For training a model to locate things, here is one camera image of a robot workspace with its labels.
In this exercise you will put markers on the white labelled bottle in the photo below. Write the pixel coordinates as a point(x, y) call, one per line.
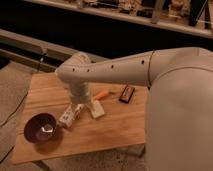
point(70, 115)

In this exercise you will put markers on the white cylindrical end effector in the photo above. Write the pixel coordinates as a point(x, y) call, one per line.
point(79, 93)

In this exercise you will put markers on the beige sponge block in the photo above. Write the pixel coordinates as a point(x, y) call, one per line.
point(96, 109)

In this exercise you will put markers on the dark purple bowl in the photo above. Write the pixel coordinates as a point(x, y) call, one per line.
point(40, 128)

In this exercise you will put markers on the wooden background shelf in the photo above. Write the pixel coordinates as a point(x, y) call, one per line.
point(126, 10)

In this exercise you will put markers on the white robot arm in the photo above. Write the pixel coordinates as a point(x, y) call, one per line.
point(179, 107)

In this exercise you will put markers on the orange carrot toy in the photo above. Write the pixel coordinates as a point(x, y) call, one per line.
point(101, 94)

